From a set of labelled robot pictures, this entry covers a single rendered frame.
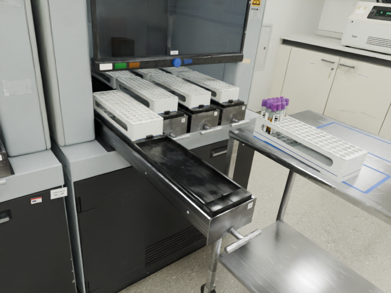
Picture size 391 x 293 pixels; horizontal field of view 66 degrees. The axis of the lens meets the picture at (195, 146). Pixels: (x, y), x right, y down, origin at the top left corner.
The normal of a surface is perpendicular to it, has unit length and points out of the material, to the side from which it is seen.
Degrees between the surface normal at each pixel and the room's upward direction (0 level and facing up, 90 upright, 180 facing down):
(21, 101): 90
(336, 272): 0
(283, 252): 0
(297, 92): 90
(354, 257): 0
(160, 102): 90
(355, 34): 90
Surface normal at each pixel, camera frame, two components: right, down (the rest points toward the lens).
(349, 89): -0.78, 0.22
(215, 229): 0.61, 0.41
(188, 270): 0.09, -0.89
